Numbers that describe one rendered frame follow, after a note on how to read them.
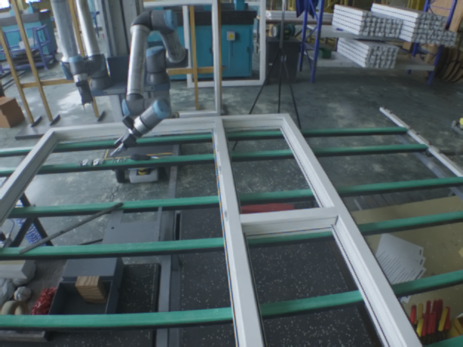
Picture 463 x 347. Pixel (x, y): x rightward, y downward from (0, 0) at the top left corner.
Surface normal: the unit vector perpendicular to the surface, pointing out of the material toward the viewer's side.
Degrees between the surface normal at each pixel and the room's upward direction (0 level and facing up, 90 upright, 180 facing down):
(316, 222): 90
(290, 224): 90
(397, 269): 0
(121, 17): 90
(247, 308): 0
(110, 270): 0
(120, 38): 90
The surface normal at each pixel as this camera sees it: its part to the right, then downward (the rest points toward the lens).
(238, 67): 0.11, 0.59
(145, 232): 0.00, -0.81
